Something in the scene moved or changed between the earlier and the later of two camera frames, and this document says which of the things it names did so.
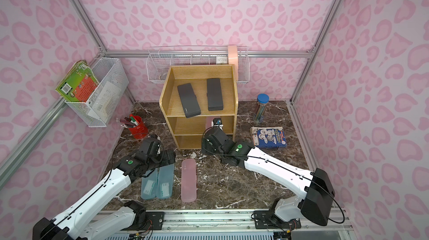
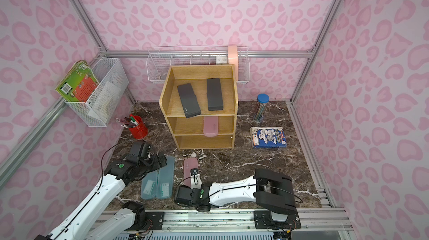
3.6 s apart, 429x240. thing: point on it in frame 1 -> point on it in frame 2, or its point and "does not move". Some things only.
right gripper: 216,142 -> 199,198
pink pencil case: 189,181 does not move
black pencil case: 214,94 does not move
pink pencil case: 208,121 does not move
